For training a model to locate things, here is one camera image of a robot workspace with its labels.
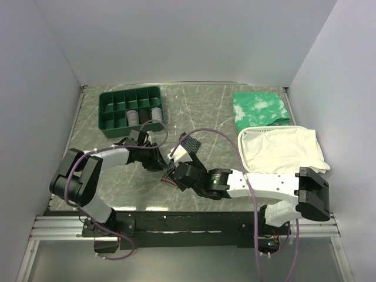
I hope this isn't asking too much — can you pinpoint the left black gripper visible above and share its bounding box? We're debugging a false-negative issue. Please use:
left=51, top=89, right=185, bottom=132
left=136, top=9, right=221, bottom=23
left=137, top=143, right=167, bottom=171

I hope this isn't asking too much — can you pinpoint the white cloth in basket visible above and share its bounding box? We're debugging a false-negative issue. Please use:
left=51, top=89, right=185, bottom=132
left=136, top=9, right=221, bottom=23
left=237, top=126, right=330, bottom=174

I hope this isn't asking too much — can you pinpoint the navy striped underwear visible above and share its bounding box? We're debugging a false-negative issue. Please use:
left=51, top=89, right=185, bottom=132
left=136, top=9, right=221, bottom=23
left=161, top=132, right=201, bottom=188

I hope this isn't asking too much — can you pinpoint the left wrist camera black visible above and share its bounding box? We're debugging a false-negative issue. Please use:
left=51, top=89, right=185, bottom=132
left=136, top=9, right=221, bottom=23
left=126, top=129, right=147, bottom=146

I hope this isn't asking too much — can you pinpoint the green compartment organizer tray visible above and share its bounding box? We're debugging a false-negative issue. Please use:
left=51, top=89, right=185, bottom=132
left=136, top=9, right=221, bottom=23
left=98, top=86, right=167, bottom=139

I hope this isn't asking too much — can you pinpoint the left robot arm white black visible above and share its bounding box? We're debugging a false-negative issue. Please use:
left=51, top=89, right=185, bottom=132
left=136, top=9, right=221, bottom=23
left=49, top=141, right=167, bottom=236

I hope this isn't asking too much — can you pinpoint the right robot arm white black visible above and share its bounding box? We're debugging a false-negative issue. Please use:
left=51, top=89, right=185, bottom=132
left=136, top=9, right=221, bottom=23
left=169, top=154, right=331, bottom=234

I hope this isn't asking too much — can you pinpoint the white perforated laundry basket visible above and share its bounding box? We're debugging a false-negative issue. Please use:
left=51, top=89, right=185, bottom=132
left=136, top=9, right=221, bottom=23
left=238, top=126, right=307, bottom=174

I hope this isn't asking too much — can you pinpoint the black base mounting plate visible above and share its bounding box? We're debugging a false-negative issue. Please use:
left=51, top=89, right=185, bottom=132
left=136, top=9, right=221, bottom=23
left=79, top=210, right=294, bottom=255

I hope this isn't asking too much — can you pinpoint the green white tie-dye cloth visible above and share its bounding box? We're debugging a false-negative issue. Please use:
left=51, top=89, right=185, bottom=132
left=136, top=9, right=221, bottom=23
left=233, top=92, right=290, bottom=133

